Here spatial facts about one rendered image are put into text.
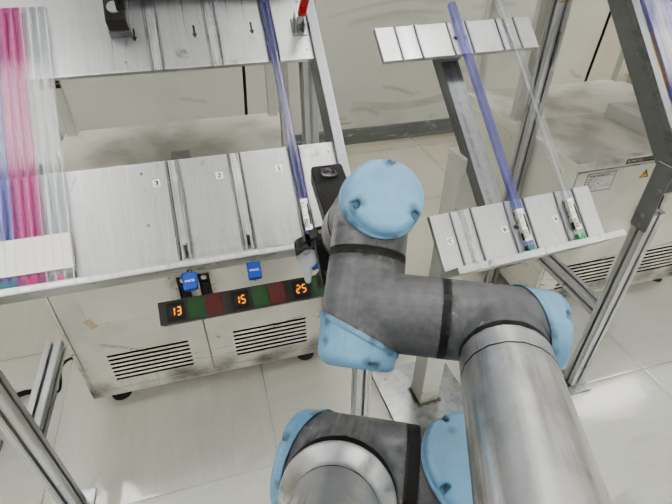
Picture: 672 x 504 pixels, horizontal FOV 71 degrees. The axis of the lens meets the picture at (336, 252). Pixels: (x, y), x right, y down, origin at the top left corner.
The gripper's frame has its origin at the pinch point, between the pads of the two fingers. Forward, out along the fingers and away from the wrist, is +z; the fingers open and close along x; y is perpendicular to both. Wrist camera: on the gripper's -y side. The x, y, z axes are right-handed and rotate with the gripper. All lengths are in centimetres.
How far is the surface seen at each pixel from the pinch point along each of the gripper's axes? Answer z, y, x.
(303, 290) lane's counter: 10.8, 4.9, -2.9
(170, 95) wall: 166, -125, -32
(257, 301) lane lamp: 10.8, 5.3, -11.3
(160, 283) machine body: 50, -7, -33
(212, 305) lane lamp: 10.8, 4.6, -19.1
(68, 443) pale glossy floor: 78, 29, -67
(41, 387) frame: 51, 12, -62
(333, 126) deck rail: 8.7, -25.0, 8.5
